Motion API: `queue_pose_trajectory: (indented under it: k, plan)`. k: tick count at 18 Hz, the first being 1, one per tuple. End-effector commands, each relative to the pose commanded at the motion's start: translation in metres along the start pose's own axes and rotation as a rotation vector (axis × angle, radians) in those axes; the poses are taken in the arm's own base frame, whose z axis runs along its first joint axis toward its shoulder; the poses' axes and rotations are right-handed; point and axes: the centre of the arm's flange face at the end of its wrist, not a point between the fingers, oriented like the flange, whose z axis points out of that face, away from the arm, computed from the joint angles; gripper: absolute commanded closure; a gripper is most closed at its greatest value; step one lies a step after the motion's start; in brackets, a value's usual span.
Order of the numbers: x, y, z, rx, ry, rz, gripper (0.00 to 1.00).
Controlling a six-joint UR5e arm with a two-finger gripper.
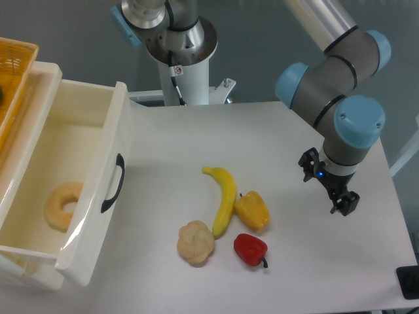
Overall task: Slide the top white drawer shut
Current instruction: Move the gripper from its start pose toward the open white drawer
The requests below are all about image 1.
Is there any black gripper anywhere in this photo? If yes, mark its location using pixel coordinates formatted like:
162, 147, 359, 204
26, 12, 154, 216
298, 147, 360, 217

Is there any white drawer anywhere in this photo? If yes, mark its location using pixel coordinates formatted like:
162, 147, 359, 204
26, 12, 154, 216
1, 80, 132, 286

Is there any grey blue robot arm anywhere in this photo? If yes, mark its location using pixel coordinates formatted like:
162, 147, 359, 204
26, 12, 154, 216
111, 1, 392, 215

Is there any white drawer cabinet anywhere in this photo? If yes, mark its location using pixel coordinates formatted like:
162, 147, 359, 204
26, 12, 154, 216
1, 61, 64, 290

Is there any yellow bell pepper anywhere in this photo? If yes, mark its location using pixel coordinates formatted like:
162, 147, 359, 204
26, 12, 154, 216
234, 190, 270, 232

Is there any red bell pepper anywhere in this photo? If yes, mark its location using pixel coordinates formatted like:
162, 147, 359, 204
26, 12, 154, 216
233, 234, 268, 268

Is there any yellow banana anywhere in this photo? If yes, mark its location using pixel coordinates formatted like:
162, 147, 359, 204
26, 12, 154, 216
202, 167, 236, 239

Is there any black device at table edge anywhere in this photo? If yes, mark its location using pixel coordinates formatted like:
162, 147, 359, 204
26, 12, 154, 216
396, 266, 419, 300

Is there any beige bread roll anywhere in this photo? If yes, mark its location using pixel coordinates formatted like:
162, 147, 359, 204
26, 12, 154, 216
177, 220, 215, 266

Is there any beige donut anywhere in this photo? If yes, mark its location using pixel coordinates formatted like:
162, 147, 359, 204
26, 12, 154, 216
44, 182, 84, 232

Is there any orange woven basket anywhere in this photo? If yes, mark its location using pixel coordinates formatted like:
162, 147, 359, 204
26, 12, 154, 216
1, 37, 39, 150

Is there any white metal frame bracket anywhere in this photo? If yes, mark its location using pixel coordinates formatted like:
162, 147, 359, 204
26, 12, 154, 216
390, 115, 419, 177

